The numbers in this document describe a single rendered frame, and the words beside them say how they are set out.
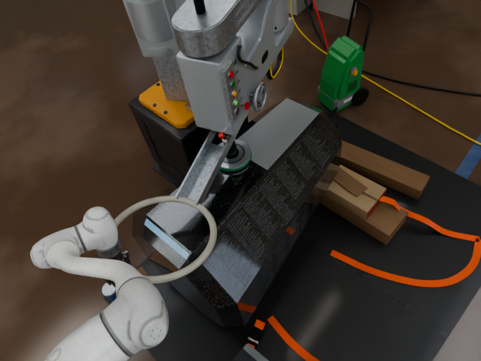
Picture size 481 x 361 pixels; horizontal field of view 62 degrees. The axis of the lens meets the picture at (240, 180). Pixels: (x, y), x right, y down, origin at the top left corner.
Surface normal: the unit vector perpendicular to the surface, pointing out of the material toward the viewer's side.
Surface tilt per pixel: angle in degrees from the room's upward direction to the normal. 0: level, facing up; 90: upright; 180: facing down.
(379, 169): 0
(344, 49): 34
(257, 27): 40
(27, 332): 0
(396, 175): 0
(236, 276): 45
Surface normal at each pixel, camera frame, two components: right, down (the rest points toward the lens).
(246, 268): 0.46, -0.11
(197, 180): -0.18, -0.49
